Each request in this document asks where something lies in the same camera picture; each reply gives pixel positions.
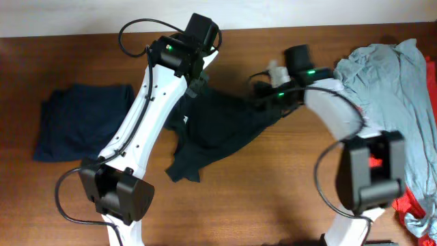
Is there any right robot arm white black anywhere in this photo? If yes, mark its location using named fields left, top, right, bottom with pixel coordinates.
left=254, top=44, right=406, bottom=246

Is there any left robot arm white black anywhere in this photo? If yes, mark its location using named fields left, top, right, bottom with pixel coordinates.
left=79, top=13, right=221, bottom=245

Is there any folded navy blue garment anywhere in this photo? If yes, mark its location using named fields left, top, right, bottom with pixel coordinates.
left=33, top=84, right=135, bottom=162

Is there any grey t-shirt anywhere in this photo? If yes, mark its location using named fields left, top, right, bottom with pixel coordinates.
left=334, top=38, right=436, bottom=240

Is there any red garment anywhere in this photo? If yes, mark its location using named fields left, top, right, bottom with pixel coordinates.
left=368, top=54, right=436, bottom=245

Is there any black t-shirt with white logo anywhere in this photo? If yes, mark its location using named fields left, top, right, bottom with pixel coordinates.
left=164, top=88, right=281, bottom=182

